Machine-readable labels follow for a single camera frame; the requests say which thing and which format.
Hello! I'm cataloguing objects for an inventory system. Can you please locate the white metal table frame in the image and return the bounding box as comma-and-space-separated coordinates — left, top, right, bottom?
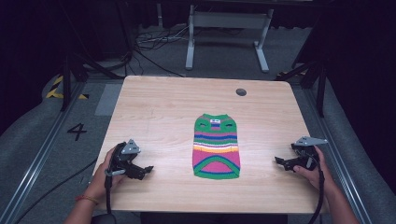
184, 4, 276, 75

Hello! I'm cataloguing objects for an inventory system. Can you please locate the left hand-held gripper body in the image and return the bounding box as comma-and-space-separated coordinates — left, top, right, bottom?
106, 138, 145, 179

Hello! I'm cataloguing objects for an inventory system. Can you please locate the person's right hand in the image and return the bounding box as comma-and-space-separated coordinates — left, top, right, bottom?
292, 145, 334, 191

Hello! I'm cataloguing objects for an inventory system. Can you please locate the yellow black hazard tape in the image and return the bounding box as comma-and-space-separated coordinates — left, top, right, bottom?
45, 75, 91, 101

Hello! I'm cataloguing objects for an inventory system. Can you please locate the left hand-held gripper cable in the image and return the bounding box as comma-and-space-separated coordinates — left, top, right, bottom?
104, 168, 115, 216

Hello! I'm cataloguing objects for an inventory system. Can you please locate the person's left hand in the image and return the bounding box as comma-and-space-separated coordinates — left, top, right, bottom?
85, 146, 126, 203

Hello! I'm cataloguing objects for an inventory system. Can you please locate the hand-held gripper cable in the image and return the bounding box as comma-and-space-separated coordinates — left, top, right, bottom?
104, 168, 115, 216
306, 151, 327, 224

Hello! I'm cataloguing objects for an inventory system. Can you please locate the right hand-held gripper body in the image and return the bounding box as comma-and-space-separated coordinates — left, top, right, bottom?
290, 135, 329, 172

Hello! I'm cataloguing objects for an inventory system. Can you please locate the black floor cable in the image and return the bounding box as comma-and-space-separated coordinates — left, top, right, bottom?
13, 158, 99, 224

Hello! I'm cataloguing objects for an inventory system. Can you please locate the orange wrist bracelet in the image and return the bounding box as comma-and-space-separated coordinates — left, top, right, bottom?
75, 194, 99, 205

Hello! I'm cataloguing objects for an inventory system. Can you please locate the striped knitted pet sweater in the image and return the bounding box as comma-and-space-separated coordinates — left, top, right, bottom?
191, 113, 242, 181

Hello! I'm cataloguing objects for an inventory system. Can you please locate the right hand-held gripper cable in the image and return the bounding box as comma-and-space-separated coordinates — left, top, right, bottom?
306, 151, 327, 224

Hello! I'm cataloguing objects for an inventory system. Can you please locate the black metal stand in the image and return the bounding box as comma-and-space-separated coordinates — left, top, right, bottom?
275, 59, 329, 119
60, 50, 123, 112

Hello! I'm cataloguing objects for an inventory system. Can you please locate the metal floor rail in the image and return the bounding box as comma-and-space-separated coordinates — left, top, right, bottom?
0, 81, 88, 224
302, 86, 372, 224

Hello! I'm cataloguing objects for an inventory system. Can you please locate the bundle of floor cables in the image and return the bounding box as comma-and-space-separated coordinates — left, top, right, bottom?
134, 25, 191, 51

